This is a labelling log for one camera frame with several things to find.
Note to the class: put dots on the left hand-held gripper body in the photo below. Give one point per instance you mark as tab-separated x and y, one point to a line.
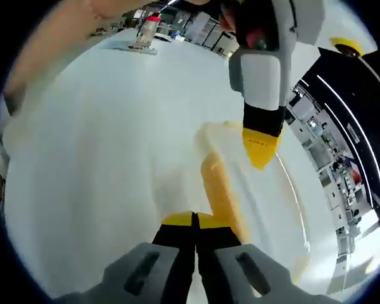
304	19

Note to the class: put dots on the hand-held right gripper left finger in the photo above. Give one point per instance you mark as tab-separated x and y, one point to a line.
139	278

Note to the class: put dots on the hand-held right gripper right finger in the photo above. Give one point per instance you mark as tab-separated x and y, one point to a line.
240	278

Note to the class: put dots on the clear plastic bag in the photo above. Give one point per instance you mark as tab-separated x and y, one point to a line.
177	177

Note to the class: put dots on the clear jar with red lid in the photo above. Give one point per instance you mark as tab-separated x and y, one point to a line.
149	31

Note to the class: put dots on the yellow round object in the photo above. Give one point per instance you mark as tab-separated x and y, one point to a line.
346	42

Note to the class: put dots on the glass door cabinet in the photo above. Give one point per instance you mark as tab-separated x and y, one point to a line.
209	33

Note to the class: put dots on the row of white office desks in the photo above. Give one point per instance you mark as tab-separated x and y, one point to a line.
329	164

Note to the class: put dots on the thin ceiling light strip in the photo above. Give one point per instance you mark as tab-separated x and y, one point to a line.
351	149
361	136

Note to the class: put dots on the red sign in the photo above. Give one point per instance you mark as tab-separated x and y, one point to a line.
356	177

